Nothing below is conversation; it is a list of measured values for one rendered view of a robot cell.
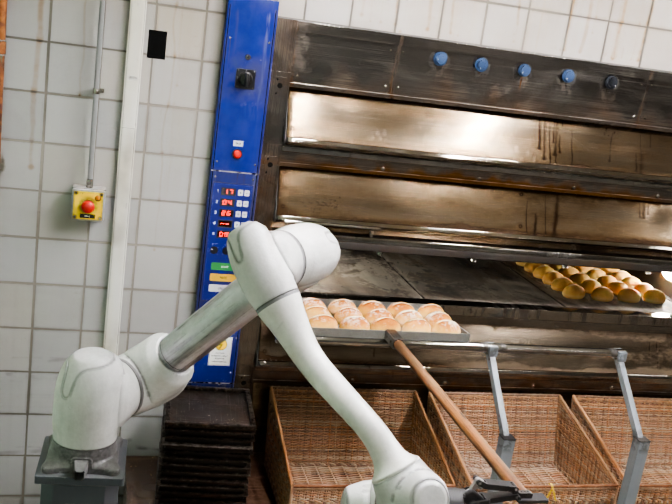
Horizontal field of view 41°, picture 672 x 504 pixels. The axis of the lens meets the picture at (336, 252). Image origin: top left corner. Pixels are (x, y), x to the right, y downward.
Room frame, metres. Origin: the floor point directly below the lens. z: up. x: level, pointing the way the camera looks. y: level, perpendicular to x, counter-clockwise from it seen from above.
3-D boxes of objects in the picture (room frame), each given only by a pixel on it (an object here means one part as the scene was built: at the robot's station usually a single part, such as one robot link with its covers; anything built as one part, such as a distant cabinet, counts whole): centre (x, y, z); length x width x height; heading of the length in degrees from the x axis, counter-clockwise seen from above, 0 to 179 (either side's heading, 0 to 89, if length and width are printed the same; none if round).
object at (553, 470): (2.96, -0.74, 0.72); 0.56 x 0.49 x 0.28; 107
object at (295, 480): (2.79, -0.17, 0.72); 0.56 x 0.49 x 0.28; 106
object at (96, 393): (2.02, 0.54, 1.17); 0.18 x 0.16 x 0.22; 150
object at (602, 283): (3.79, -1.07, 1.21); 0.61 x 0.48 x 0.06; 16
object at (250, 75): (2.86, 0.36, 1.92); 0.06 x 0.04 x 0.11; 106
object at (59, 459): (1.99, 0.54, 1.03); 0.22 x 0.18 x 0.06; 12
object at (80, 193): (2.75, 0.79, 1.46); 0.10 x 0.07 x 0.10; 106
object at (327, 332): (2.87, -0.15, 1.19); 0.55 x 0.36 x 0.03; 106
